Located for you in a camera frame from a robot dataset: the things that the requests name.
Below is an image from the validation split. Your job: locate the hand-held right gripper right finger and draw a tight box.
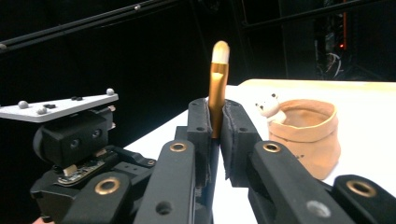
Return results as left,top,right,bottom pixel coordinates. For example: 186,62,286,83
219,99,263,189

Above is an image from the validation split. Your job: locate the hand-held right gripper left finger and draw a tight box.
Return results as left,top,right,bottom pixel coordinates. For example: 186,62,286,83
174,97,216,188

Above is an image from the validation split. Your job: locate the small gold ferrule makeup brush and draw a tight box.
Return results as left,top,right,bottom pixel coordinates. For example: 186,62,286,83
204,40,232,223

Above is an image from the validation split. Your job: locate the black metal bar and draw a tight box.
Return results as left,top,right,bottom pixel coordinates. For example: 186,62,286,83
0,0,183,52

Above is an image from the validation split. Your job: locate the black equipment with red light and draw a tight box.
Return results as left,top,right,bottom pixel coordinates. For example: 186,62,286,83
313,0,354,78

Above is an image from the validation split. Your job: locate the tan cup with bear figure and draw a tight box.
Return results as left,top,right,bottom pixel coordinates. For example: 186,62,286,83
255,92,342,181

